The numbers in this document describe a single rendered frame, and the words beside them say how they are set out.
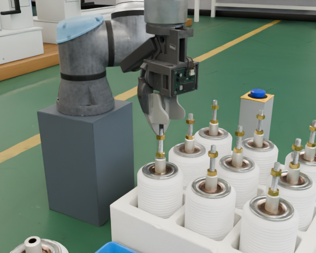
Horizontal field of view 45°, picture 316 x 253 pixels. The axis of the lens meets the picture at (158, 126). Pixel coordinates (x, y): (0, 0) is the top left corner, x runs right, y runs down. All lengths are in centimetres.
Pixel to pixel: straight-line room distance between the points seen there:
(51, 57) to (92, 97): 191
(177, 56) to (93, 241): 56
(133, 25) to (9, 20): 191
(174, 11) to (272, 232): 40
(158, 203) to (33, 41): 219
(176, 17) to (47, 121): 49
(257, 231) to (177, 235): 15
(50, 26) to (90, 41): 236
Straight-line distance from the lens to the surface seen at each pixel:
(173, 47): 66
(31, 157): 148
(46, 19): 330
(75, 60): 94
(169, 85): 65
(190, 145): 87
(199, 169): 86
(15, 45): 273
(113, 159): 103
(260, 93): 107
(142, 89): 70
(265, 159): 90
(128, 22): 96
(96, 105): 96
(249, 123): 108
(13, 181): 134
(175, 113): 74
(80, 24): 93
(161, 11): 65
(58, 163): 105
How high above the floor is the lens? 63
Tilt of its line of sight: 22 degrees down
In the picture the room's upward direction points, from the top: straight up
